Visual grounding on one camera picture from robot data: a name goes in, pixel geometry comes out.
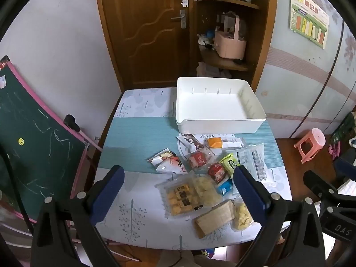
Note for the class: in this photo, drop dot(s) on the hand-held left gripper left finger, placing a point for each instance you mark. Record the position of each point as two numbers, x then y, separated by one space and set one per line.
110 189

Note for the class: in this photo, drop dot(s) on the white door hook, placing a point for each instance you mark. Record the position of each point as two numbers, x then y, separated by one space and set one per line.
184 2

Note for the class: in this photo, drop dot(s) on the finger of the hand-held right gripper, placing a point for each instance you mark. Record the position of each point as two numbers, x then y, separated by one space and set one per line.
346 168
319 185

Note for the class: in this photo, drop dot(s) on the red white snack bag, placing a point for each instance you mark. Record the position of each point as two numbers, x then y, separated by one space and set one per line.
169 162

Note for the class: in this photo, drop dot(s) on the green bag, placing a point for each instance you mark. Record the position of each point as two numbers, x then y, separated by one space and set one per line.
343 130

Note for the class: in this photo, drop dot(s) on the yellow smiley magnet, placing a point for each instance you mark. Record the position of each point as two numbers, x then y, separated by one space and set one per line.
20 141

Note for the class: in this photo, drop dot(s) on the green chalkboard with pink frame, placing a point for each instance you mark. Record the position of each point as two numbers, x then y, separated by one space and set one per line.
30 150

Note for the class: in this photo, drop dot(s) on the clear packet of yellow crackers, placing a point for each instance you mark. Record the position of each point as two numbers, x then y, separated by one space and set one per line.
180 199

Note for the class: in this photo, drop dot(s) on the orange white snack packet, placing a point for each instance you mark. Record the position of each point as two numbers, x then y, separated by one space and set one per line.
219 143

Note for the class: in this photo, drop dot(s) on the brown wooden door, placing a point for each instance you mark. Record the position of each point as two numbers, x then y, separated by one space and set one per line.
144 39

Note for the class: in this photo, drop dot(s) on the clear packet of pale chips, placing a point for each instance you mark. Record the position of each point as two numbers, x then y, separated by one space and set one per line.
205 190

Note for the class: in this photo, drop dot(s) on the green yellow wall poster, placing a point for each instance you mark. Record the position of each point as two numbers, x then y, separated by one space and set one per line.
307 16

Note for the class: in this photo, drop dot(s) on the green snack packet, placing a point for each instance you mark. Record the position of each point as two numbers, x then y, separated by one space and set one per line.
229 165

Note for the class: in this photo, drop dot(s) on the blue white cloth bag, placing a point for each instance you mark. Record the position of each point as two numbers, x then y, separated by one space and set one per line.
352 142

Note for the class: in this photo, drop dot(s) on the folded pale cloths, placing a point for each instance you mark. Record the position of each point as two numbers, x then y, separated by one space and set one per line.
211 69

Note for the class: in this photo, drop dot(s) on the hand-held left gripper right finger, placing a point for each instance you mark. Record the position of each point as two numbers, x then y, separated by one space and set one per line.
249 189

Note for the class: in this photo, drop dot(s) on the pale sliding wardrobe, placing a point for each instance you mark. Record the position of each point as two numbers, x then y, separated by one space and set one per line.
300 89

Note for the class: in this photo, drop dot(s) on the wooden corner shelf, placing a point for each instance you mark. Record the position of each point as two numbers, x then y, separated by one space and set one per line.
222 61

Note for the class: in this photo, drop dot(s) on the brown white snack packet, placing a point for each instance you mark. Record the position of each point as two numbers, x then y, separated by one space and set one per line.
190 141

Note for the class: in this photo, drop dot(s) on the large clear white snack packet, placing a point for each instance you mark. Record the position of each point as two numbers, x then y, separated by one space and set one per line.
250 160

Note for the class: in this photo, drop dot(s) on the small plush toys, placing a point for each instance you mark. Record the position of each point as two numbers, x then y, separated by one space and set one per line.
206 39

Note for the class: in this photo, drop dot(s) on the red label clear snack packet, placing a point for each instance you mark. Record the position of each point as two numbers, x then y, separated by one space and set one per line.
218 172
198 160

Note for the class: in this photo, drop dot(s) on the pink toy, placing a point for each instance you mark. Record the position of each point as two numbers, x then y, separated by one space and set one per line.
334 148

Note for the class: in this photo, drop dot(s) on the pink plastic stool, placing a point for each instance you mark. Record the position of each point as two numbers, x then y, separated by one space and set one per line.
310 144

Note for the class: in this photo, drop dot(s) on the brown wafer packet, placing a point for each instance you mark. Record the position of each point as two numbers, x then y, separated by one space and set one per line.
215 219

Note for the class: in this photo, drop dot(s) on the yellow puffed snack packet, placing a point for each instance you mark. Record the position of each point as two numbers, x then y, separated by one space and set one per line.
242 217

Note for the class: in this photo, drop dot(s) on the blue snack packet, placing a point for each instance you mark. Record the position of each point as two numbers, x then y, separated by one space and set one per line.
225 187

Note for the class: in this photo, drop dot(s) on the white plastic bin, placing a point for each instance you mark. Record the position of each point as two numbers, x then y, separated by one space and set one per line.
217 111

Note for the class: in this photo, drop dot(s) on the printed teal white tablecloth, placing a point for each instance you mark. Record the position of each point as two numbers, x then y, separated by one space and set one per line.
133 144

